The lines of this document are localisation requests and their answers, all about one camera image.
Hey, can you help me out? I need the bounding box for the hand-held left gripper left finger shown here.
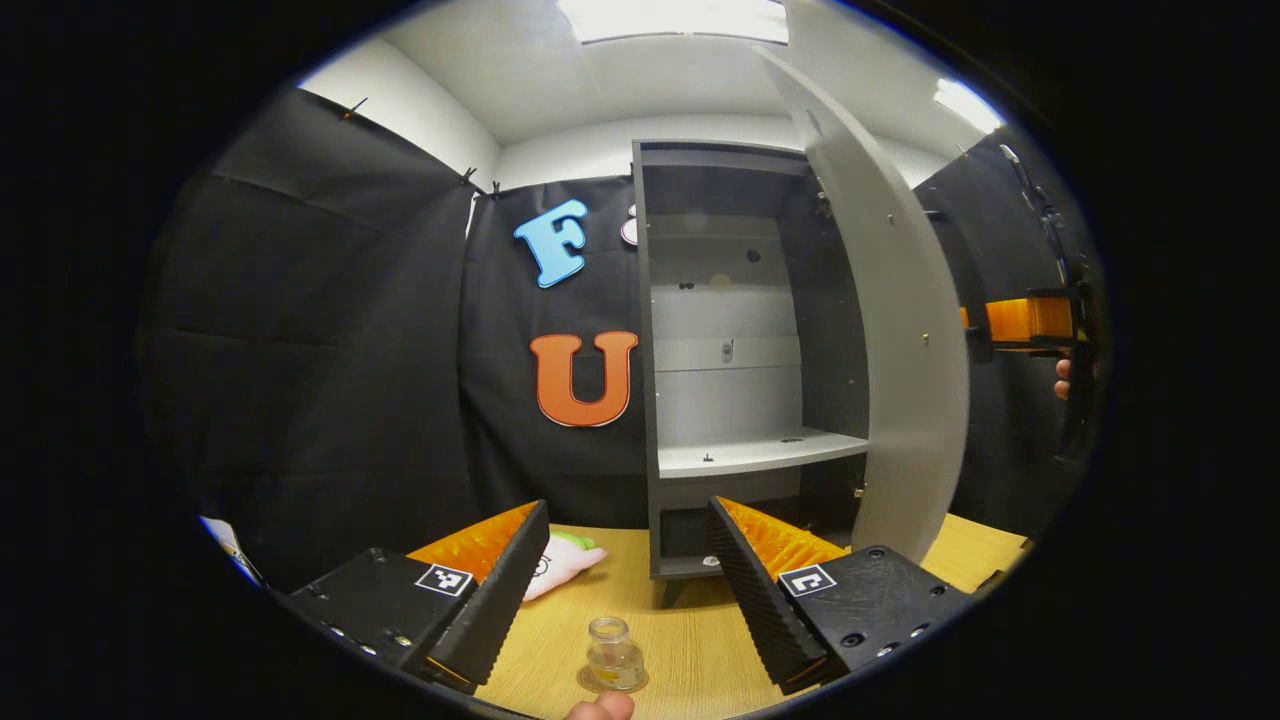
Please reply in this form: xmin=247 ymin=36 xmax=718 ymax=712
xmin=285 ymin=500 xmax=551 ymax=696

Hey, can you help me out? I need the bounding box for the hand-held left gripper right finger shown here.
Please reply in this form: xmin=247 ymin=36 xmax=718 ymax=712
xmin=707 ymin=495 xmax=976 ymax=698

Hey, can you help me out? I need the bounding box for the light grey cabinet door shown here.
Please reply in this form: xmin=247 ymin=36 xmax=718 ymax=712
xmin=755 ymin=45 xmax=971 ymax=566

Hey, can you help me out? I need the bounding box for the clear glass bottle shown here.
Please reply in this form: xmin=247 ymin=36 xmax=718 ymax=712
xmin=586 ymin=617 xmax=646 ymax=691

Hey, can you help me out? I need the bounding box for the dark grey cabinet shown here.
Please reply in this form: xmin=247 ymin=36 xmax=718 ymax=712
xmin=632 ymin=140 xmax=871 ymax=606

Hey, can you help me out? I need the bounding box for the pink plush toy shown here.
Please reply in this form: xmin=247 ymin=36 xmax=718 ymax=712
xmin=520 ymin=530 xmax=609 ymax=603

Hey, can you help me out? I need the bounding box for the black backdrop cloth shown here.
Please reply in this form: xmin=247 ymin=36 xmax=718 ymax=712
xmin=140 ymin=88 xmax=1106 ymax=591

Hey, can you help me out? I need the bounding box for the large ceiling light panel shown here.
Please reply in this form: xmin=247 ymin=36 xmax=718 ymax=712
xmin=557 ymin=0 xmax=791 ymax=46

